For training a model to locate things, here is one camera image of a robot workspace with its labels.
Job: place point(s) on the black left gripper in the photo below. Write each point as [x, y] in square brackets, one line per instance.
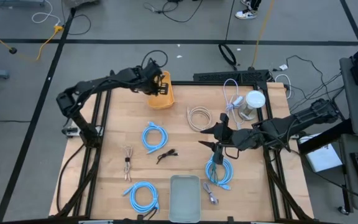
[150, 76]

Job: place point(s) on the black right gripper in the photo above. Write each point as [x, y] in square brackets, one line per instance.
[244, 138]

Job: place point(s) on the orange plastic basket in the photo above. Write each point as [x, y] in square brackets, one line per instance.
[163, 101]

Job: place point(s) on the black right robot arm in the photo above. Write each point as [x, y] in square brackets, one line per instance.
[306, 116]

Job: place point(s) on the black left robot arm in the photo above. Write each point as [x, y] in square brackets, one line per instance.
[98, 85]

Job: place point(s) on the small white adapter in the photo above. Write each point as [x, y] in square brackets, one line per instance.
[283, 67]

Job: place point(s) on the white paper sheet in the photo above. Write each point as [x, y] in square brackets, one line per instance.
[322, 157]

